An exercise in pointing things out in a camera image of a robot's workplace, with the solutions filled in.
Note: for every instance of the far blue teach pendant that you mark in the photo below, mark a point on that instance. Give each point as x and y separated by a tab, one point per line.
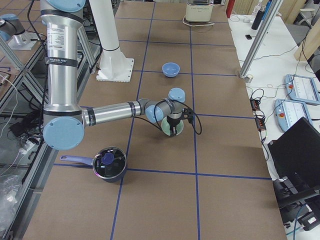
302	88

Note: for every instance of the blue teach pendant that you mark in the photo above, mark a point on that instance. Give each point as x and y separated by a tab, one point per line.
302	88
288	112

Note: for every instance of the black laptop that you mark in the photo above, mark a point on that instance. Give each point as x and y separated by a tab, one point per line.
297	151

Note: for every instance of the small black square device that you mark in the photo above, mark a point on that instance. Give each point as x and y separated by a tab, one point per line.
248	37

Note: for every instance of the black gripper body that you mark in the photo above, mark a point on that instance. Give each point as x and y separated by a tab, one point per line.
173	123

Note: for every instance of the cream chrome toaster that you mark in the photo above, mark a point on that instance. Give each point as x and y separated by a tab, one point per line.
199	11

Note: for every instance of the black water bottle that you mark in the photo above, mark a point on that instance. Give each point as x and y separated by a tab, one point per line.
258	18

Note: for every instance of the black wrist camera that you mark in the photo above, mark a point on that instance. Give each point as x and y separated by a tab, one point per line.
187	114

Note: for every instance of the small metal cylinder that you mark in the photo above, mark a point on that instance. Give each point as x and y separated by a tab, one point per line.
249	78

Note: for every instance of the green bowl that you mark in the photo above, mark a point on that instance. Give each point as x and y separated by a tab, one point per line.
165	127

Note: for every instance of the near blue teach pendant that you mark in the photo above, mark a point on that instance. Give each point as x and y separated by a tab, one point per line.
288	112

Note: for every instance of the white central pillar mount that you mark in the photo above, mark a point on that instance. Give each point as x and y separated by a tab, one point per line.
114	66

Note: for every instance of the dark blue saucepan with lid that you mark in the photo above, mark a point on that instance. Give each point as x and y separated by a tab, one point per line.
110	164

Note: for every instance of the aluminium frame post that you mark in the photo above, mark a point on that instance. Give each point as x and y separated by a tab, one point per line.
270	13

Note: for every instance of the clear plastic bag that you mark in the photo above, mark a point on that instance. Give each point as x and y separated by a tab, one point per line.
10	194

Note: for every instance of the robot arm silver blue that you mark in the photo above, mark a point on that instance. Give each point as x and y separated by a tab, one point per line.
67	115
13	32

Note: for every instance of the blue bowl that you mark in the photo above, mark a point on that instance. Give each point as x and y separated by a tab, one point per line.
170	69

